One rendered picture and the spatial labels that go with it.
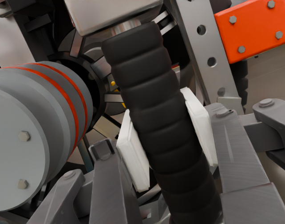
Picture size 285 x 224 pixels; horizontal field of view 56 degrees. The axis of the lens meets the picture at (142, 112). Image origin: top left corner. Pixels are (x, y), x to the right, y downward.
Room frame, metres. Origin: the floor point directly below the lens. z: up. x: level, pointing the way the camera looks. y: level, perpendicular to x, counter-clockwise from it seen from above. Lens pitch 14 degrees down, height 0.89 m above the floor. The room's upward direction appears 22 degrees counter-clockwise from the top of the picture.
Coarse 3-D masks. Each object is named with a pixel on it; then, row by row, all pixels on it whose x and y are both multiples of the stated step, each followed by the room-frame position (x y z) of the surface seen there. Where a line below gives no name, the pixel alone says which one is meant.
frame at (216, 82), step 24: (192, 0) 0.40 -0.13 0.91; (192, 24) 0.36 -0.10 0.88; (216, 24) 0.36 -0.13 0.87; (192, 48) 0.36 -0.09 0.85; (216, 48) 0.36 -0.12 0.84; (216, 72) 0.36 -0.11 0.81; (216, 96) 0.36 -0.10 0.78; (0, 216) 0.45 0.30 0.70; (144, 216) 0.42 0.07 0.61; (168, 216) 0.37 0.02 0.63
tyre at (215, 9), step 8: (216, 0) 0.44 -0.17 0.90; (224, 0) 0.43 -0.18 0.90; (216, 8) 0.44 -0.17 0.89; (224, 8) 0.43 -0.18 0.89; (232, 64) 0.44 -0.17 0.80; (240, 64) 0.43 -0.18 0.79; (232, 72) 0.44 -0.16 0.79; (240, 72) 0.43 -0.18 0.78; (240, 80) 0.43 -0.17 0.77; (240, 88) 0.44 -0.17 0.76; (240, 96) 0.44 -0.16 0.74; (216, 168) 0.44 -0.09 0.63; (216, 176) 0.45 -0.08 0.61; (160, 192) 0.46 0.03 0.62; (152, 200) 0.46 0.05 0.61; (24, 216) 0.49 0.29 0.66
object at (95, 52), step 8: (72, 32) 0.93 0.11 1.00; (64, 40) 0.94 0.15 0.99; (88, 40) 0.93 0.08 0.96; (96, 40) 0.93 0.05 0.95; (64, 48) 0.94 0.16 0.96; (88, 48) 0.93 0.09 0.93; (96, 48) 0.89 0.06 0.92; (96, 56) 0.88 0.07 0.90; (112, 80) 0.88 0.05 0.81; (112, 88) 0.88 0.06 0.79; (112, 104) 0.93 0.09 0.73; (120, 104) 0.93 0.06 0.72; (112, 112) 0.93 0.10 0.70; (120, 112) 0.93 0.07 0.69
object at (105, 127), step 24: (168, 0) 0.44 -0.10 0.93; (168, 24) 0.47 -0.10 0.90; (48, 48) 0.49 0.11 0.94; (72, 48) 0.48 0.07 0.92; (96, 72) 0.48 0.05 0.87; (192, 72) 0.46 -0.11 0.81; (96, 96) 0.53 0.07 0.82; (120, 96) 0.48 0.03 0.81; (96, 120) 0.49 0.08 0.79; (72, 168) 0.68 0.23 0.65; (48, 192) 0.56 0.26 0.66; (144, 192) 0.47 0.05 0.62
